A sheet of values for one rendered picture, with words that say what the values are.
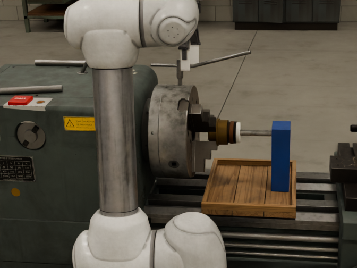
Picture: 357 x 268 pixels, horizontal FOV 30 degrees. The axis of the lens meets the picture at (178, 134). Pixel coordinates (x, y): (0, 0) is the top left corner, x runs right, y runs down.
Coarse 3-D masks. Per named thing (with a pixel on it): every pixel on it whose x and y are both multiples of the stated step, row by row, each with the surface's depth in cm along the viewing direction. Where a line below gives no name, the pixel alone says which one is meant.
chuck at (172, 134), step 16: (176, 96) 214; (192, 96) 220; (160, 112) 211; (176, 112) 210; (160, 128) 210; (176, 128) 209; (160, 144) 211; (176, 144) 210; (160, 160) 213; (176, 160) 212; (176, 176) 220; (192, 176) 226
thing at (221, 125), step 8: (224, 120) 221; (216, 128) 218; (224, 128) 218; (232, 128) 218; (208, 136) 221; (216, 136) 218; (224, 136) 218; (232, 136) 218; (216, 144) 221; (224, 144) 221
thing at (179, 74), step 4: (176, 60) 219; (180, 60) 219; (180, 64) 219; (176, 68) 220; (180, 68) 219; (176, 72) 220; (180, 72) 219; (176, 76) 221; (180, 76) 220; (180, 80) 220; (180, 84) 221
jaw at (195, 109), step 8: (184, 104) 212; (192, 104) 213; (200, 104) 213; (192, 112) 212; (200, 112) 211; (208, 112) 216; (192, 120) 215; (200, 120) 214; (208, 120) 215; (216, 120) 219; (192, 128) 219; (200, 128) 218; (208, 128) 218
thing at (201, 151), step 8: (192, 144) 222; (200, 144) 222; (208, 144) 221; (192, 152) 222; (200, 152) 222; (208, 152) 221; (192, 160) 222; (200, 160) 221; (192, 168) 222; (200, 168) 221
